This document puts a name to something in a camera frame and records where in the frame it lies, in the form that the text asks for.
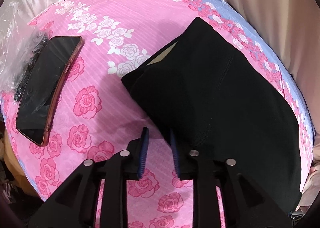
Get black pants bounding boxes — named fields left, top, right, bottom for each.
left=121, top=18, right=302, bottom=213

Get pink rose bedsheet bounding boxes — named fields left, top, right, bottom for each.
left=1, top=0, right=313, bottom=227

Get smartphone in pink case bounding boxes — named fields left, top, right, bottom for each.
left=16, top=36, right=85, bottom=146

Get clear plastic bag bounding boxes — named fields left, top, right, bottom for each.
left=1, top=1, right=50, bottom=92

